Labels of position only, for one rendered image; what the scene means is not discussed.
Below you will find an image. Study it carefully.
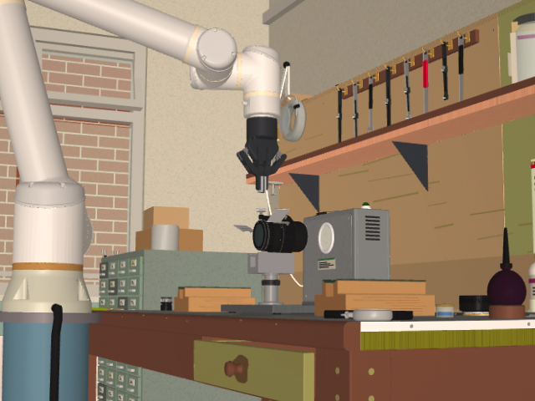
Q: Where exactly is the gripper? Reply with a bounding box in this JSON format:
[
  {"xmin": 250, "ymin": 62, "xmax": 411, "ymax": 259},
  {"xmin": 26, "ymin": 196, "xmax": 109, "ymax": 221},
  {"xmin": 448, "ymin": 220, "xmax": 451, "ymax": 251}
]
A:
[{"xmin": 236, "ymin": 118, "xmax": 288, "ymax": 193}]

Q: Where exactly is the black lens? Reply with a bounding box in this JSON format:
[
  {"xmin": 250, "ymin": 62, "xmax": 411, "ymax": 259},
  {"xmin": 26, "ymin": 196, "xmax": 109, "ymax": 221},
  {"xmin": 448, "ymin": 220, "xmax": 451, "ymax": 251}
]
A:
[{"xmin": 252, "ymin": 216, "xmax": 309, "ymax": 254}]

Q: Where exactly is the grey tester box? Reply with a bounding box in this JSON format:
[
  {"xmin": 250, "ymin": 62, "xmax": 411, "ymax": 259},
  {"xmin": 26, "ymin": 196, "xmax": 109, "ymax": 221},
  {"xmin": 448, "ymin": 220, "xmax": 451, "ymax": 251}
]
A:
[{"xmin": 302, "ymin": 207, "xmax": 392, "ymax": 307}]

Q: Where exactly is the small wooden rest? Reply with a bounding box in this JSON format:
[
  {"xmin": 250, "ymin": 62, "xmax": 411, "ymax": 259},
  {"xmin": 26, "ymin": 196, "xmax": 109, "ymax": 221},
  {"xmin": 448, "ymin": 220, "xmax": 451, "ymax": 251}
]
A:
[{"xmin": 173, "ymin": 286, "xmax": 257, "ymax": 312}]

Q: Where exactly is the large wooden rest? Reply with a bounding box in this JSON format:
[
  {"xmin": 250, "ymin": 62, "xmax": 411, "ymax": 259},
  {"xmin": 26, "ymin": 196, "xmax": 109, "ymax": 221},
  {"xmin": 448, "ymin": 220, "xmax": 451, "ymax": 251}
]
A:
[{"xmin": 313, "ymin": 279, "xmax": 437, "ymax": 317}]

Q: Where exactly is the black lens cap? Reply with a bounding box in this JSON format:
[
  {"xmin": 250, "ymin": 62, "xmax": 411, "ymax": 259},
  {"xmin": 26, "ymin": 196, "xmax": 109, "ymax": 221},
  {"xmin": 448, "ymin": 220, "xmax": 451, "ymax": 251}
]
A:
[{"xmin": 458, "ymin": 294, "xmax": 491, "ymax": 312}]

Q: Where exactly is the wide cardboard box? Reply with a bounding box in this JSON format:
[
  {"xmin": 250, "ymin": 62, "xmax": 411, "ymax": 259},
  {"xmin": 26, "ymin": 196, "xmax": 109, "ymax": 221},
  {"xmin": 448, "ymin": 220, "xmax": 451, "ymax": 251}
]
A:
[{"xmin": 135, "ymin": 228, "xmax": 205, "ymax": 253}]

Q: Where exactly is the small cardboard box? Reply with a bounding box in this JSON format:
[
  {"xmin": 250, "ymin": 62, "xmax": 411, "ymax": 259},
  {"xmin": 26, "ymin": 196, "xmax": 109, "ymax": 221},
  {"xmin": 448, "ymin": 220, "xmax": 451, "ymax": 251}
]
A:
[{"xmin": 142, "ymin": 206, "xmax": 191, "ymax": 231}]

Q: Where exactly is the grey tin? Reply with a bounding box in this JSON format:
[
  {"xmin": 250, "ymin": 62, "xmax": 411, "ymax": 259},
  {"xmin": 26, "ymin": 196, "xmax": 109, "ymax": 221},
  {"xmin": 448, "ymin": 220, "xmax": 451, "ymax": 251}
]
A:
[{"xmin": 150, "ymin": 224, "xmax": 181, "ymax": 252}]

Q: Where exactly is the black and grey hanging tool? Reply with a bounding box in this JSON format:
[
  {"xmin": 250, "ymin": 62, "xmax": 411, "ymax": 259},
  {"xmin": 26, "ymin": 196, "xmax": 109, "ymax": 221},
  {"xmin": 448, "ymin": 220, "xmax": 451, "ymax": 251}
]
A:
[
  {"xmin": 367, "ymin": 74, "xmax": 375, "ymax": 134},
  {"xmin": 457, "ymin": 34, "xmax": 466, "ymax": 103}
]

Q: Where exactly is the green drawer cabinet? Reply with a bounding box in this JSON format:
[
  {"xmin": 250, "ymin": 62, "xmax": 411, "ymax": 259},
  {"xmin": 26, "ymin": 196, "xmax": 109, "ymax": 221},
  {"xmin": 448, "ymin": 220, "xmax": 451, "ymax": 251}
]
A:
[
  {"xmin": 95, "ymin": 355, "xmax": 198, "ymax": 401},
  {"xmin": 99, "ymin": 249, "xmax": 262, "ymax": 312}
]

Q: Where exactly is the black rod tool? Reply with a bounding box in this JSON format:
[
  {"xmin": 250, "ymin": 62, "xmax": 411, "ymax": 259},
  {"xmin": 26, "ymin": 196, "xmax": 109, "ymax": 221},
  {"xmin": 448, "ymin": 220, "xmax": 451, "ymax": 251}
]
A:
[{"xmin": 323, "ymin": 309, "xmax": 415, "ymax": 321}]

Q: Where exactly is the wooden back panel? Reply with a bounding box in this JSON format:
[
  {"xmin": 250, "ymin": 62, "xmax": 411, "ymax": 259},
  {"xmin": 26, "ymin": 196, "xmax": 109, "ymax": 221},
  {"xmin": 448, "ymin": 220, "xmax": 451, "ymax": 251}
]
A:
[{"xmin": 267, "ymin": 11, "xmax": 505, "ymax": 269}]

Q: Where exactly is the olive green drawer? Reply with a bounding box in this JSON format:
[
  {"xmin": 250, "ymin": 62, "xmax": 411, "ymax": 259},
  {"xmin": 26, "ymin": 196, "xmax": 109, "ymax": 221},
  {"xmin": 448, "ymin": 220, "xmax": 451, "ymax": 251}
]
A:
[{"xmin": 192, "ymin": 338, "xmax": 316, "ymax": 398}]

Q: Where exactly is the brown drawer knob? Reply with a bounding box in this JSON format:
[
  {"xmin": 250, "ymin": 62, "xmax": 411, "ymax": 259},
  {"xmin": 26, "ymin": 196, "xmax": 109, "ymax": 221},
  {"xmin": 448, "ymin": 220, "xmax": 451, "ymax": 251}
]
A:
[{"xmin": 223, "ymin": 354, "xmax": 249, "ymax": 383}]

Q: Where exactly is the wooden tool rack strip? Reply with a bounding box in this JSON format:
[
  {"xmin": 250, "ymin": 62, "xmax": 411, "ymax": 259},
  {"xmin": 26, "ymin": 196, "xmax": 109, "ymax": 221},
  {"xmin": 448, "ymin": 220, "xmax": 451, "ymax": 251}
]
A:
[{"xmin": 335, "ymin": 29, "xmax": 481, "ymax": 94}]

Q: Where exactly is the brown workbench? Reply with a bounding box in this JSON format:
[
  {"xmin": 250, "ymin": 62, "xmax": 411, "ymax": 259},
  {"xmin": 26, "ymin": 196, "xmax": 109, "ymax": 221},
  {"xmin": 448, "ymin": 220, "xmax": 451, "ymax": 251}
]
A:
[{"xmin": 88, "ymin": 310, "xmax": 535, "ymax": 401}]

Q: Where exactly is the olive green cupboard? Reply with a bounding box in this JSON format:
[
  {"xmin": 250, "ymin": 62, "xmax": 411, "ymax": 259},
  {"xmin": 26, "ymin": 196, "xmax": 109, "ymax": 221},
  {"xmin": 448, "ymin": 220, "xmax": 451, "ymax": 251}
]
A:
[{"xmin": 496, "ymin": 0, "xmax": 535, "ymax": 256}]

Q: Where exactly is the maroon bulb blower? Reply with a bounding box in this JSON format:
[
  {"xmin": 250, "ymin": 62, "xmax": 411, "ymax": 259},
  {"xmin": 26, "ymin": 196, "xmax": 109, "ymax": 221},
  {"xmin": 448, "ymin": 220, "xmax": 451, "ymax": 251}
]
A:
[{"xmin": 486, "ymin": 226, "xmax": 528, "ymax": 308}]

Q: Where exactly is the brown round blower base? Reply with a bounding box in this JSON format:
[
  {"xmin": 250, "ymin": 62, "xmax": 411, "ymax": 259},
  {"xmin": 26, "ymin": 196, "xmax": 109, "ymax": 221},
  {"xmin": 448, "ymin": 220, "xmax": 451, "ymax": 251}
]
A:
[{"xmin": 487, "ymin": 303, "xmax": 527, "ymax": 321}]

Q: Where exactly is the white jar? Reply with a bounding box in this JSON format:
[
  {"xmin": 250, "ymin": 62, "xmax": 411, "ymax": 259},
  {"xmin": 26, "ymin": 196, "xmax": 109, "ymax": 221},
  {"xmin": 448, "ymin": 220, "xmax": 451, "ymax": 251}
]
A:
[{"xmin": 515, "ymin": 13, "xmax": 535, "ymax": 84}]

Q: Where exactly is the dark triangular shelf bracket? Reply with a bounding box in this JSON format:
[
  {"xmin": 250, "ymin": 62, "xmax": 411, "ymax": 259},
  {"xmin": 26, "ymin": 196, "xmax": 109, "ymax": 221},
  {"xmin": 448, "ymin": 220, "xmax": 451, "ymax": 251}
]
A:
[
  {"xmin": 288, "ymin": 172, "xmax": 321, "ymax": 211},
  {"xmin": 391, "ymin": 140, "xmax": 430, "ymax": 192}
]

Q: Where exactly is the white ring magnifier lamp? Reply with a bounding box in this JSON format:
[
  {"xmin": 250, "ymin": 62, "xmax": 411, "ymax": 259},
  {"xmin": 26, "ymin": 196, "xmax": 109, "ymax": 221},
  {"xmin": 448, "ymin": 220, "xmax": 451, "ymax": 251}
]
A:
[{"xmin": 278, "ymin": 61, "xmax": 307, "ymax": 143}]

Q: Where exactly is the grey lens mount stand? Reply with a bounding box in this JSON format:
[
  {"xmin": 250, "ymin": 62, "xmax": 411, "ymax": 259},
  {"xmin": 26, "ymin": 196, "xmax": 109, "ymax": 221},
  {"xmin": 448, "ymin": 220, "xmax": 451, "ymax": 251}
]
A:
[{"xmin": 220, "ymin": 251, "xmax": 319, "ymax": 316}]

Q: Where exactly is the white cable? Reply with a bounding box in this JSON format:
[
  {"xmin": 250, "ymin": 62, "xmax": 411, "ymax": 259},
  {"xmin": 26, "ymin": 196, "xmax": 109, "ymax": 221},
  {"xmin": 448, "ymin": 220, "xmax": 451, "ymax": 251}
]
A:
[{"xmin": 266, "ymin": 190, "xmax": 305, "ymax": 289}]

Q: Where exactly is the wooden wall shelf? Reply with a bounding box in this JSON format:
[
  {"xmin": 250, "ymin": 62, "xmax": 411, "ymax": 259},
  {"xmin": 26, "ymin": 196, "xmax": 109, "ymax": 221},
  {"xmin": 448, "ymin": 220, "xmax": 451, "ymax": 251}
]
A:
[{"xmin": 245, "ymin": 76, "xmax": 535, "ymax": 185}]

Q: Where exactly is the window with grey frame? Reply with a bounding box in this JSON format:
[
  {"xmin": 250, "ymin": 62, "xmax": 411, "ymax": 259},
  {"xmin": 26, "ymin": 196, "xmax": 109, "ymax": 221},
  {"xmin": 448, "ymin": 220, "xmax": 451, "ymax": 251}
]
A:
[{"xmin": 0, "ymin": 26, "xmax": 148, "ymax": 294}]

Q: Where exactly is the red handled hanging tool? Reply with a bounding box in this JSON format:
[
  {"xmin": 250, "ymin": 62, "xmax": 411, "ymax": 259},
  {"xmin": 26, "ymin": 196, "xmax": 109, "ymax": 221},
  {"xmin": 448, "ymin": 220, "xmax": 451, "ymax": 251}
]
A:
[{"xmin": 422, "ymin": 49, "xmax": 431, "ymax": 114}]

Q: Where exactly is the black cable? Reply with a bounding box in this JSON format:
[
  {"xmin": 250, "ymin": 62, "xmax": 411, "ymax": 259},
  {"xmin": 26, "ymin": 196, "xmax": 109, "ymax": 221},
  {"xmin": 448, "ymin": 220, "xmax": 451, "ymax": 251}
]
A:
[{"xmin": 50, "ymin": 303, "xmax": 64, "ymax": 401}]

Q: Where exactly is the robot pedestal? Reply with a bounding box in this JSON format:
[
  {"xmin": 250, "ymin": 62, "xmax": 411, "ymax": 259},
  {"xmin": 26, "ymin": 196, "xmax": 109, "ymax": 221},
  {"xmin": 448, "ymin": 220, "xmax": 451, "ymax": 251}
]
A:
[{"xmin": 0, "ymin": 310, "xmax": 102, "ymax": 401}]

